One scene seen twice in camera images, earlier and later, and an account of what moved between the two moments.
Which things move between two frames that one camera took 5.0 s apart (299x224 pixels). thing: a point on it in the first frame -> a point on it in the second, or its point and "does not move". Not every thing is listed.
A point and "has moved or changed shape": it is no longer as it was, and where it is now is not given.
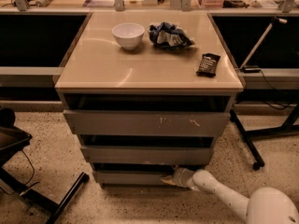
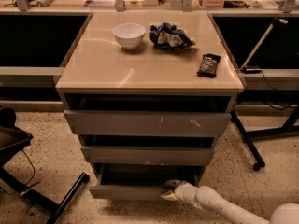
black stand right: [288, 128] does not move
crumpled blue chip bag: [168, 36] does not move
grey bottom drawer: [132, 177] has moved or changed shape
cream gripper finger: [169, 179] -> [170, 196]
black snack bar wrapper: [207, 65] does not move
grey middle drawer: [148, 154] does not move
